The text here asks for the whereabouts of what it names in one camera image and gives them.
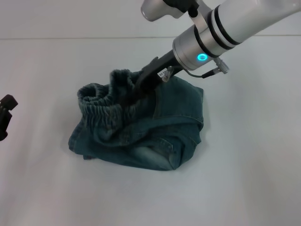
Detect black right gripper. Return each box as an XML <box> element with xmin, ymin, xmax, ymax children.
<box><xmin>119</xmin><ymin>49</ymin><xmax>183</xmax><ymax>108</ymax></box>

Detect blue denim shorts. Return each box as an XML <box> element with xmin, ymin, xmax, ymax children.
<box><xmin>68</xmin><ymin>68</ymin><xmax>205</xmax><ymax>172</ymax></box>

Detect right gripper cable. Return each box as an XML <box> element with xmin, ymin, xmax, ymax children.
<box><xmin>184</xmin><ymin>60</ymin><xmax>230</xmax><ymax>78</ymax></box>

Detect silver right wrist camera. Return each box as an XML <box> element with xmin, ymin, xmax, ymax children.
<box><xmin>140</xmin><ymin>0</ymin><xmax>203</xmax><ymax>22</ymax></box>

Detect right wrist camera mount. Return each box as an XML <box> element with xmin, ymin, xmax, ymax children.
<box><xmin>190</xmin><ymin>4</ymin><xmax>214</xmax><ymax>31</ymax></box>

